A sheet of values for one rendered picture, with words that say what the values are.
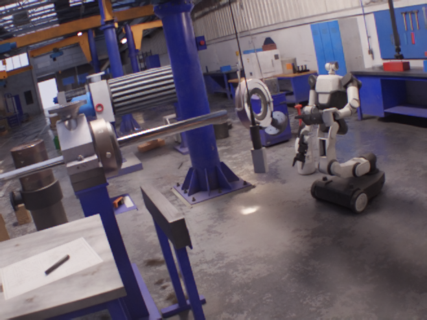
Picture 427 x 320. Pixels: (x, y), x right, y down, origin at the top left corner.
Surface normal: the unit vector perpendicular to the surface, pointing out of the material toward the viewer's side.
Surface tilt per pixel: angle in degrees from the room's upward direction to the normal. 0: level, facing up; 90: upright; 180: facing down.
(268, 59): 90
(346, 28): 90
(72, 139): 45
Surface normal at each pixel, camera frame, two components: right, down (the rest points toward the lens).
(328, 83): -0.89, -0.06
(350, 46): 0.33, 0.18
